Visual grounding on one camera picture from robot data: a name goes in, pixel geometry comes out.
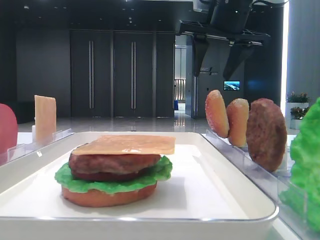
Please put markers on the bottom bun on tray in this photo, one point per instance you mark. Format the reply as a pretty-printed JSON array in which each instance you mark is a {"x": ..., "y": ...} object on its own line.
[{"x": 98, "y": 199}]

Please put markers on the green lettuce leaf on burger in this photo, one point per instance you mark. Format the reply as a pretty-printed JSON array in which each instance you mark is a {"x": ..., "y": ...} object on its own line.
[{"x": 161, "y": 171}]

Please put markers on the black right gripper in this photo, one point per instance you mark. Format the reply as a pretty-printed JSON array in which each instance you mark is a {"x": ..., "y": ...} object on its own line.
[{"x": 226, "y": 20}]

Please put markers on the upright orange cheese slice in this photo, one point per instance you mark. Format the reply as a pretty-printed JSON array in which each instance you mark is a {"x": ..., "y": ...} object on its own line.
[{"x": 45, "y": 118}]

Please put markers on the upright green lettuce leaf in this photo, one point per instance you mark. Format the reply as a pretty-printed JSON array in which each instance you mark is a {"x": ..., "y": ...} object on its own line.
[{"x": 307, "y": 162}]

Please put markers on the sesame bun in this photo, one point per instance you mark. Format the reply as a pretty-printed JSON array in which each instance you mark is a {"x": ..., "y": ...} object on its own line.
[
  {"x": 238, "y": 114},
  {"x": 216, "y": 114}
]

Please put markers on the clear left long rail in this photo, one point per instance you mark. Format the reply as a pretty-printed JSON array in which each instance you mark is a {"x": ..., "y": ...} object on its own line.
[{"x": 23, "y": 149}]

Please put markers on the upright red tomato slice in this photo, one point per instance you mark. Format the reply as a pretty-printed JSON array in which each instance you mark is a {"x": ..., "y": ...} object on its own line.
[{"x": 8, "y": 128}]

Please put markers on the potted flowers white planter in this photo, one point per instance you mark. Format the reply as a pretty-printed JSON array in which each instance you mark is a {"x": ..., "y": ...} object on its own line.
[{"x": 297, "y": 105}]

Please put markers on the wall screen display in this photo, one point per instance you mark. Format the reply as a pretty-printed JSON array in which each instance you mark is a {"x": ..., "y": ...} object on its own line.
[{"x": 231, "y": 85}]

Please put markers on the orange cheese slice on burger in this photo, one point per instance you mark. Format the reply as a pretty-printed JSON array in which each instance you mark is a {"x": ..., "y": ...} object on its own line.
[{"x": 128, "y": 145}]

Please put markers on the clear long rail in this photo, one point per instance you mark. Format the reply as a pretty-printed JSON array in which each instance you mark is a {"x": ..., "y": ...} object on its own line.
[
  {"x": 293, "y": 221},
  {"x": 23, "y": 149}
]

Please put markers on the upright brown meat patty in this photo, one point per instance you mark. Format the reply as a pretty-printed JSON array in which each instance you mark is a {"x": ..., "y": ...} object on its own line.
[{"x": 266, "y": 134}]

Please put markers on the clear right long rail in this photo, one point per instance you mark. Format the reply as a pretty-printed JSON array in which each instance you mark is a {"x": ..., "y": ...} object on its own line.
[{"x": 293, "y": 221}]

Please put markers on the brown meat patty on burger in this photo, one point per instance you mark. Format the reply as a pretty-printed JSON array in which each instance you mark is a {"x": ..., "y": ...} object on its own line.
[{"x": 112, "y": 163}]

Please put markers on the white rectangular metal tray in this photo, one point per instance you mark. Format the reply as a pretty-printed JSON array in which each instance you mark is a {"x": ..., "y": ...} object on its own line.
[{"x": 206, "y": 198}]

